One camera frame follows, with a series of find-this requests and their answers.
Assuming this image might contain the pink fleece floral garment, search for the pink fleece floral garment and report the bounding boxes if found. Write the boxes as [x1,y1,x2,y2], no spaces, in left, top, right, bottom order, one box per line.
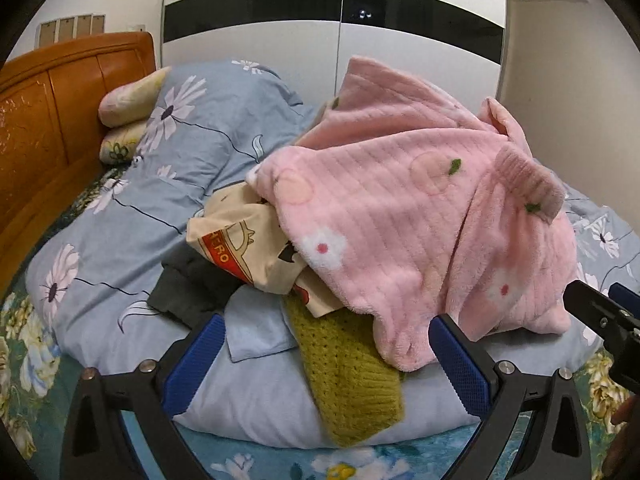
[246,55,579,374]

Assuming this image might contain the dark grey garment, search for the dark grey garment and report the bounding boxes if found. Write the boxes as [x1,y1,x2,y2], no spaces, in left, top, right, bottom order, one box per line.
[147,247,247,332]

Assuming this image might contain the person's right hand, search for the person's right hand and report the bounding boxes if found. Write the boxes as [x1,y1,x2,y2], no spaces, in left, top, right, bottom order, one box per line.
[601,396,640,477]

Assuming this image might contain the cream printed shirt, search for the cream printed shirt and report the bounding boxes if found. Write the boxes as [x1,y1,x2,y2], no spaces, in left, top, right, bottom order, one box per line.
[186,182,347,319]

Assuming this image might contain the green floral blanket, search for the green floral blanket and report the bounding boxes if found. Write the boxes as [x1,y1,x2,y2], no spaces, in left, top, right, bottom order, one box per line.
[0,165,640,480]

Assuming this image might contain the beige wall frames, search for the beige wall frames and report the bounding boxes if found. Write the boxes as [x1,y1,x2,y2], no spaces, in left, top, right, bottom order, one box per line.
[37,12,107,47]

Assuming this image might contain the mustard knitted sweater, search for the mustard knitted sweater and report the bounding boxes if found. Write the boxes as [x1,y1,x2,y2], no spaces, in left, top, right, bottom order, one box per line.
[284,295,407,449]

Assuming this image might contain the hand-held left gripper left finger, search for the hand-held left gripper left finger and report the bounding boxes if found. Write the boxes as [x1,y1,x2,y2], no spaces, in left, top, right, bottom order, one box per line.
[59,313,226,480]

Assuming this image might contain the white wardrobe with black stripe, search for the white wardrobe with black stripe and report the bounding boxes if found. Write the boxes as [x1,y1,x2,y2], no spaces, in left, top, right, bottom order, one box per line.
[160,0,509,112]

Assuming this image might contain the light blue garment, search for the light blue garment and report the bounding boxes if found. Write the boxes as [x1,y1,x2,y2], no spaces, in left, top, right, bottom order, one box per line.
[222,285,302,364]

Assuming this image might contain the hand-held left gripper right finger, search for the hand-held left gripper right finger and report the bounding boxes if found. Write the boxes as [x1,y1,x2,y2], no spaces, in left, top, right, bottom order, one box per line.
[429,313,594,480]

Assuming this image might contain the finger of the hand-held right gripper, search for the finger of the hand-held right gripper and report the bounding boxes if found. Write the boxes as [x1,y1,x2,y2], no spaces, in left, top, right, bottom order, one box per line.
[563,280,640,343]
[608,282,640,315]

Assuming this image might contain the blue floral duvet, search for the blue floral duvet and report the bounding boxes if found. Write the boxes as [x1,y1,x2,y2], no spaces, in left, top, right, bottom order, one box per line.
[25,58,640,449]

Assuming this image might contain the yellow floral pillow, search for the yellow floral pillow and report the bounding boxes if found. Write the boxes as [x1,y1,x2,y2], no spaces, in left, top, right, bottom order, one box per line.
[99,122,152,165]

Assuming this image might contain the wooden headboard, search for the wooden headboard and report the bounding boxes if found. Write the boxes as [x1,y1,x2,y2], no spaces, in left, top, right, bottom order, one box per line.
[0,31,159,302]

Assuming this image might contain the pink floral pillow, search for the pink floral pillow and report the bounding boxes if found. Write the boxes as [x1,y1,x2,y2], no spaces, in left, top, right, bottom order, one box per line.
[98,66,172,129]

